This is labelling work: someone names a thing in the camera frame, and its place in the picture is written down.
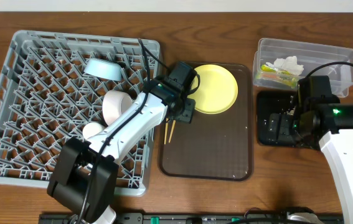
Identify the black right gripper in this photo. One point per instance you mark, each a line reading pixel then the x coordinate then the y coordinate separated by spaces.
pixel 279 126

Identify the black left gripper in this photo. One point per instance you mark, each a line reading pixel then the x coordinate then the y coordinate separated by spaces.
pixel 182 112

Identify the wooden chopstick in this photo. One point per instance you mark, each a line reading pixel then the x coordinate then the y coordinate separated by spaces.
pixel 172 130
pixel 165 131

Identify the yellow plate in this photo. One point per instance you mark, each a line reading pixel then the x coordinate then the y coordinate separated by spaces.
pixel 217 90

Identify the green snack wrapper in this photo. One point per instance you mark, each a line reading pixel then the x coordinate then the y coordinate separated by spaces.
pixel 280 76

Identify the pink bowl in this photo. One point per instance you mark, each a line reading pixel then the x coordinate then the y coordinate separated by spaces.
pixel 115 103

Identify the light blue bowl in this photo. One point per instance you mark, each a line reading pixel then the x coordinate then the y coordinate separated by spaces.
pixel 103 69

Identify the white plastic cup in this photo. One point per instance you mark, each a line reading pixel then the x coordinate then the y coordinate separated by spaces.
pixel 92 129

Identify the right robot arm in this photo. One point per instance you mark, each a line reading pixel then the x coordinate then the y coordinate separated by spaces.
pixel 313 117

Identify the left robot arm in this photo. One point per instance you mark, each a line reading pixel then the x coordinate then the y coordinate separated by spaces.
pixel 85 175

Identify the black plastic tray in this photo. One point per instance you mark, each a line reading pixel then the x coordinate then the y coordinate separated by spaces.
pixel 271 101

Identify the brown serving tray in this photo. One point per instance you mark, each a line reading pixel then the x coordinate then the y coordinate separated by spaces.
pixel 215 146

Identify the clear plastic bin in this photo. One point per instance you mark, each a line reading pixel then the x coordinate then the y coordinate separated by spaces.
pixel 309 55

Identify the crumpled white tissue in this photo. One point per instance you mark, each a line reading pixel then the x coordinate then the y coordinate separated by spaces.
pixel 288 64

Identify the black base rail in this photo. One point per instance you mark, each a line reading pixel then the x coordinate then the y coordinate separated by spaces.
pixel 132 218

